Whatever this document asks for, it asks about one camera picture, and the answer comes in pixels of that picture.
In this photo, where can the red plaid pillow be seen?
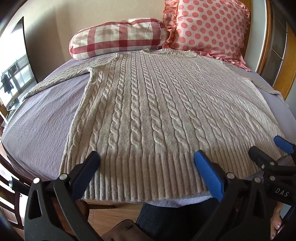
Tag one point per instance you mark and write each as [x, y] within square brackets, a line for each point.
[115, 38]

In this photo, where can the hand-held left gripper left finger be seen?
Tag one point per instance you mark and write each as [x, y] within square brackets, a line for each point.
[92, 163]

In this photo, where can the dark wooden chair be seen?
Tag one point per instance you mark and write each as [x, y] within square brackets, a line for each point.
[12, 185]

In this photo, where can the brown leather bag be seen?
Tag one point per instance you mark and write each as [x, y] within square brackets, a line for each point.
[124, 231]

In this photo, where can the person's foot in sandal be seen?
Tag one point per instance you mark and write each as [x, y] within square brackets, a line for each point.
[277, 223]

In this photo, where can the bed with lavender bedspread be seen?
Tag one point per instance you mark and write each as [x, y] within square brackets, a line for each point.
[44, 129]

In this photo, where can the pink polka dot pillow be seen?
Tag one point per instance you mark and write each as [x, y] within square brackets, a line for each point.
[208, 27]

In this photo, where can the person's leg in dark jeans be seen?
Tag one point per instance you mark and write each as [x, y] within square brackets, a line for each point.
[178, 220]

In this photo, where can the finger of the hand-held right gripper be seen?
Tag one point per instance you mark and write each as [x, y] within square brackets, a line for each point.
[284, 144]
[261, 155]

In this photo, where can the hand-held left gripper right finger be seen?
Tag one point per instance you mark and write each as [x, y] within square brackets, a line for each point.
[208, 172]

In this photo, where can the wardrobe door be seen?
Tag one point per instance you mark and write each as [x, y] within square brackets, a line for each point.
[281, 44]

